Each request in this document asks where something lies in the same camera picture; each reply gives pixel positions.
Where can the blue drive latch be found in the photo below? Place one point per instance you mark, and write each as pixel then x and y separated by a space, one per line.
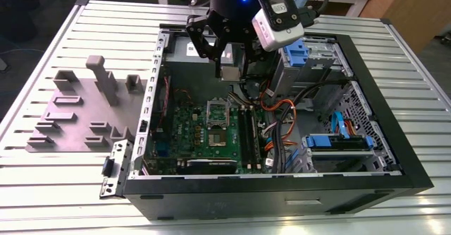
pixel 297 56

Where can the hard disk in blue carrier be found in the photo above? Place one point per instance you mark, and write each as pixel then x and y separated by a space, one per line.
pixel 320 141

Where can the black graphics card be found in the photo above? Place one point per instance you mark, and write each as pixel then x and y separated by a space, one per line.
pixel 211 166

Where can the silver disk bay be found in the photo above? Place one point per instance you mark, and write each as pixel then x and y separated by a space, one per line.
pixel 341 153

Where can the grey power supply unit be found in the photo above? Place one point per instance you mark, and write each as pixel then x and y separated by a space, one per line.
pixel 189 79

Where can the black PC case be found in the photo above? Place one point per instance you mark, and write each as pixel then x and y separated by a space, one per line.
pixel 247 200

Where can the silver drive cage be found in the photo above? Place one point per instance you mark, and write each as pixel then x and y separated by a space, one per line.
pixel 292 74

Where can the wooden cabinet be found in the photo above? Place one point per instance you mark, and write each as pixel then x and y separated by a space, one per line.
pixel 415 8

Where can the metal slot bracket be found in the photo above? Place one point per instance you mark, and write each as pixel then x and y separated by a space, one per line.
pixel 117 150

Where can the green motherboard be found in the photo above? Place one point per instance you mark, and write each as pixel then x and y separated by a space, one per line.
pixel 187 129

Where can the grey parts rack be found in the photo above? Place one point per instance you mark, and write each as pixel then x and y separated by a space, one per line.
pixel 80 108

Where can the silver CPU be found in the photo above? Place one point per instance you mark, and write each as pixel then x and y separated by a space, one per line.
pixel 231 74

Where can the black RAM slot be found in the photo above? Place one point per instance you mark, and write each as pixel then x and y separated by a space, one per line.
pixel 255 137
pixel 244 137

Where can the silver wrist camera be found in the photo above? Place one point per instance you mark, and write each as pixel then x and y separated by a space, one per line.
pixel 277 34

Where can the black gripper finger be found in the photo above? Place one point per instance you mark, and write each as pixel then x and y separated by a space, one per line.
pixel 200 34
pixel 256 54

